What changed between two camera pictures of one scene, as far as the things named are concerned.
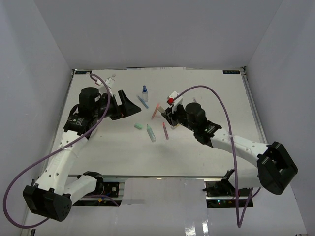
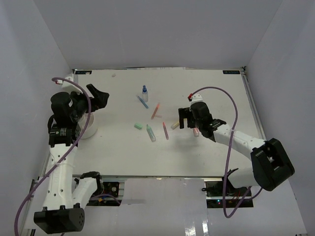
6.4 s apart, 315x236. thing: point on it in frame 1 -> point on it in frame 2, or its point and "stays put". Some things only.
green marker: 151,133 stays put
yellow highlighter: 173,127 stays put
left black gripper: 128,108 -> 100,100
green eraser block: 139,126 stays put
